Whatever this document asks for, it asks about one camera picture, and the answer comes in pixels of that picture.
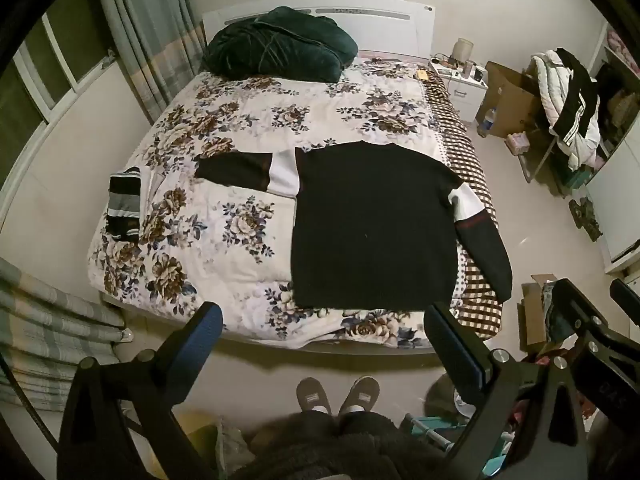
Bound plaid curtain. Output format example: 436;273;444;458
0;257;127;407
92;0;206;124

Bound beige table lamp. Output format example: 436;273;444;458
452;37;475;68

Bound window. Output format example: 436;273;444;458
0;0;121;196

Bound dark green blanket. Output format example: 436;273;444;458
201;6;360;83

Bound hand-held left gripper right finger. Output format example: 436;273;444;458
423;302;589;480

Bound white cabinet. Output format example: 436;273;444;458
584;110;640;275

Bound wall shelf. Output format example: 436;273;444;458
594;22;640;128

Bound white bed headboard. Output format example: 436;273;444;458
201;0;436;61

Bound brown checked bed sheet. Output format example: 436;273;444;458
420;72;504;339

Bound yellow bag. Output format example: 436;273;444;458
162;409;222;480

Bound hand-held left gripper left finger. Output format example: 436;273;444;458
56;301;224;480

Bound dark patterned cloth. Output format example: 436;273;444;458
569;197;604;242

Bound pink tissue pack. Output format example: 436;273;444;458
504;131;531;154

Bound large cardboard box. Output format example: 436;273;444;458
475;61;544;139

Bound black sweater with white bands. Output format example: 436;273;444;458
194;141;514;311

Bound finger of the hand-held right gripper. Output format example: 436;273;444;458
551;278;640;426
609;278;640;312

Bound floral quilt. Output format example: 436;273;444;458
87;57;453;351

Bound small cardboard box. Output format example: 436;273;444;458
520;273;559;354

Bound plastic water bottle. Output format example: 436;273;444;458
477;108;497;139

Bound striped folded garment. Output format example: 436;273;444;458
106;166;144;244

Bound chair with piled clothes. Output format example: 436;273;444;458
530;50;601;171

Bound black cable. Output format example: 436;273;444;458
0;352;59;453

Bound grey slipper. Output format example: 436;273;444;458
339;375;381;416
296;377;334;415

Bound teal plastic stool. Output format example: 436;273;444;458
399;411;516;480

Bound white nightstand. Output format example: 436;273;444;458
429;57;489;124

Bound person's dark fleece pants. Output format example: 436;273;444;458
229;409;451;480

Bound black jacket with white stripe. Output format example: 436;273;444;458
554;47;602;149

